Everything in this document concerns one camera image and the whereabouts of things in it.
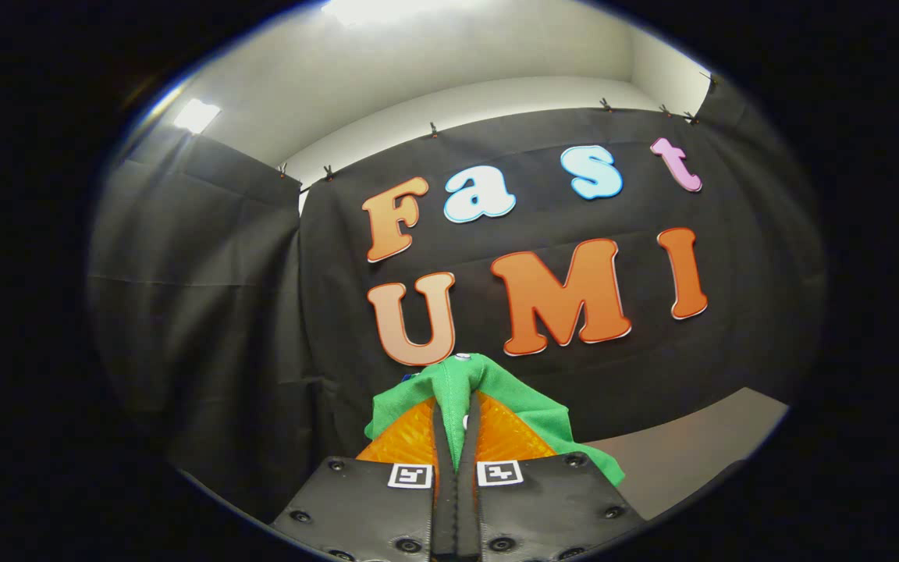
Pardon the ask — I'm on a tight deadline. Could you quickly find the black backdrop cloth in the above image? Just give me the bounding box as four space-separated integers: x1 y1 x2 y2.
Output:
87 74 826 524

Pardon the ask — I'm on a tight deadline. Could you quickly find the small ceiling light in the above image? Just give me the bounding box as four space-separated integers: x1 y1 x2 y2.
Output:
174 99 222 134

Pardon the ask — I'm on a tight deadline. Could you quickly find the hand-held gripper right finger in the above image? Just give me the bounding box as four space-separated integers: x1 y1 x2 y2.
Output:
457 390 647 562

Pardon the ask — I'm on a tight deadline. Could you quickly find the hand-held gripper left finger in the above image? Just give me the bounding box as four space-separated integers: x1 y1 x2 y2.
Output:
270 394 460 562

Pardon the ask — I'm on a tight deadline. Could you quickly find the green polo shirt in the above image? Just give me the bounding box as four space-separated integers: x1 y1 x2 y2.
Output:
364 353 627 487

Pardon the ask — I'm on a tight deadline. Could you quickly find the row of black cloth clips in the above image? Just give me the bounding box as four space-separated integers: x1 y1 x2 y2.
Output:
278 72 720 182

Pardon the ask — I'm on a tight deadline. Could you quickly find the wide ceiling light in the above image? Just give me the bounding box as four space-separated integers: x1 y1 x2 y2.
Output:
323 0 454 26

